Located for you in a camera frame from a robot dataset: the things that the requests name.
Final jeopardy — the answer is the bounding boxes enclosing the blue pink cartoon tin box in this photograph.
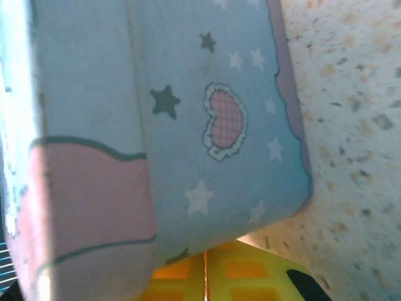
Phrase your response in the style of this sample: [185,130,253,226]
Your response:
[0,0,314,301]

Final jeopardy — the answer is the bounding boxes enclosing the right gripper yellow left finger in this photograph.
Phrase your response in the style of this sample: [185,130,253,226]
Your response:
[137,249,207,301]

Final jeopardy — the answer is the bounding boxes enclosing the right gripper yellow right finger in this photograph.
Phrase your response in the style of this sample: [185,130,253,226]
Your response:
[206,240,333,301]

